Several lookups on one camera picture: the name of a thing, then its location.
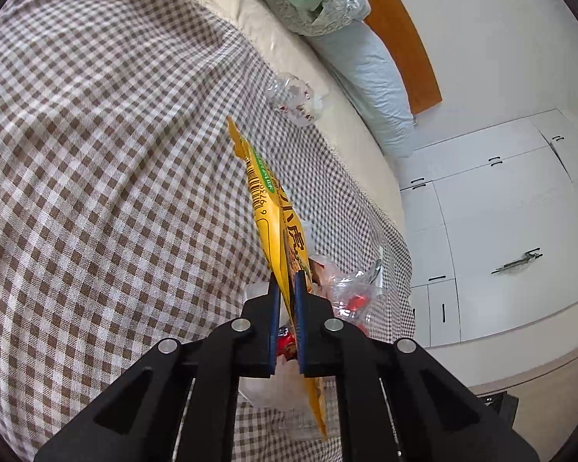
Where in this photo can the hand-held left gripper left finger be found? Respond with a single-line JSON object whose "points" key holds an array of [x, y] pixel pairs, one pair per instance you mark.
{"points": [[273, 337]]}

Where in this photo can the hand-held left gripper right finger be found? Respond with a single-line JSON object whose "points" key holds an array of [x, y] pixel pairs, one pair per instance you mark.
{"points": [[299, 332]]}

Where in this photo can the yellow snack packet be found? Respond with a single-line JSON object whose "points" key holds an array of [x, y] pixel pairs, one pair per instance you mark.
{"points": [[269, 211]]}

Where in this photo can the clear plastic bag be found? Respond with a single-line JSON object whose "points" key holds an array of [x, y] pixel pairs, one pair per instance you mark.
{"points": [[347, 284]]}

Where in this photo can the white wardrobe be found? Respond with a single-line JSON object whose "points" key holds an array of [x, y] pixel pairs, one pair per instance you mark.
{"points": [[486, 211]]}

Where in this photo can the crushed clear plastic bottle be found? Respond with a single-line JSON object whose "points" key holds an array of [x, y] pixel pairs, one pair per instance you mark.
{"points": [[294, 98]]}

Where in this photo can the brown checked blanket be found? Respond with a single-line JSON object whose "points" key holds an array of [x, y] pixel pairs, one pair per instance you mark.
{"points": [[101, 178]]}

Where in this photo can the light blue pillow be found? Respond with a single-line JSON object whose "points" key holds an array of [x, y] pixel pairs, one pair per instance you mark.
{"points": [[366, 77]]}

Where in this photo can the beige bed sheet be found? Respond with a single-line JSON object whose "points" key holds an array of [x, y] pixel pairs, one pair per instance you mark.
{"points": [[269, 43]]}

